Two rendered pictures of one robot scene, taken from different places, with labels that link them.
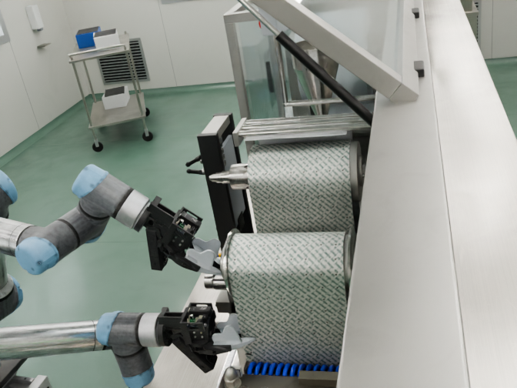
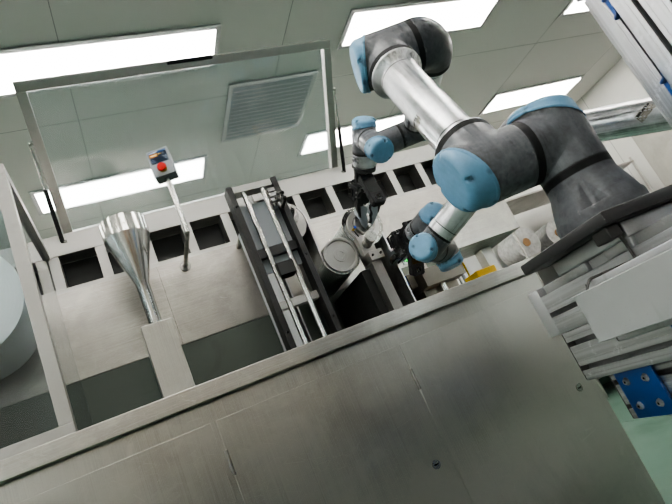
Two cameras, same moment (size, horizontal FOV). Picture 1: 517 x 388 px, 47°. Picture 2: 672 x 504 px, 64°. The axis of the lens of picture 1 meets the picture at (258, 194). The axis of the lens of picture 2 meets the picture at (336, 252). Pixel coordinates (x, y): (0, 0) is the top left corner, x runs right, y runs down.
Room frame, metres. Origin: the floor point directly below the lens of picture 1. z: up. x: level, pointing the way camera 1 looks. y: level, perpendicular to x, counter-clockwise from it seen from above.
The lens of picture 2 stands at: (2.31, 1.31, 0.71)
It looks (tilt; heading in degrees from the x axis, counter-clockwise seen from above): 16 degrees up; 229
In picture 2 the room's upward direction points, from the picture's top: 24 degrees counter-clockwise
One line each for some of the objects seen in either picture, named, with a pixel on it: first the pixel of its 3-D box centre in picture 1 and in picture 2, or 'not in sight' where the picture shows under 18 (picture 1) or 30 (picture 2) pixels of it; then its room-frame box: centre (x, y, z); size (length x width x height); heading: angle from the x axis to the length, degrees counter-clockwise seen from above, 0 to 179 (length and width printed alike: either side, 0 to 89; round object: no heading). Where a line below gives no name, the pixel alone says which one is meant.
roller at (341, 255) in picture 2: not in sight; (331, 268); (1.16, -0.08, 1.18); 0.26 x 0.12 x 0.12; 73
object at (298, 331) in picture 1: (294, 333); (382, 269); (0.99, -0.02, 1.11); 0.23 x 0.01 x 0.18; 73
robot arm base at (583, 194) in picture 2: not in sight; (590, 196); (1.40, 0.92, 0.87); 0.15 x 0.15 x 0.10
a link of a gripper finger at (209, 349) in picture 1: (213, 344); not in sight; (1.02, 0.15, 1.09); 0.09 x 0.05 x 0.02; 72
